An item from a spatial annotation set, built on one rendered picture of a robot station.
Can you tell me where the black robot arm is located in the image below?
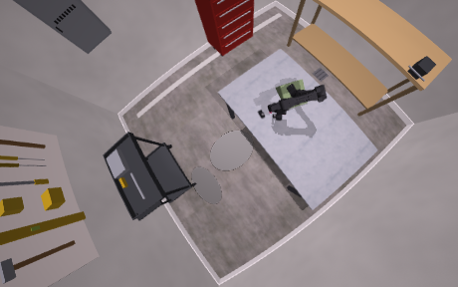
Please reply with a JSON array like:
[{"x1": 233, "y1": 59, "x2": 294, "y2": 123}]
[{"x1": 268, "y1": 84, "x2": 327, "y2": 121}]

